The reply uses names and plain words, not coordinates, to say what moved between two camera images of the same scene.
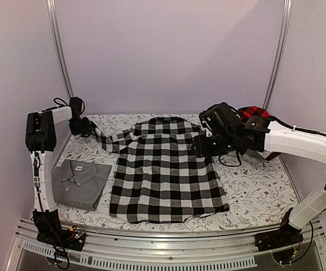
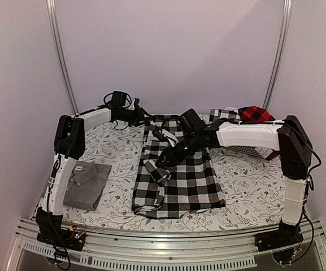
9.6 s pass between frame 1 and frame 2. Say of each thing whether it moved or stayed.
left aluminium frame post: stayed
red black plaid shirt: stayed
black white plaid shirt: moved
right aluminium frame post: stayed
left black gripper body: moved
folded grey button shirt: stayed
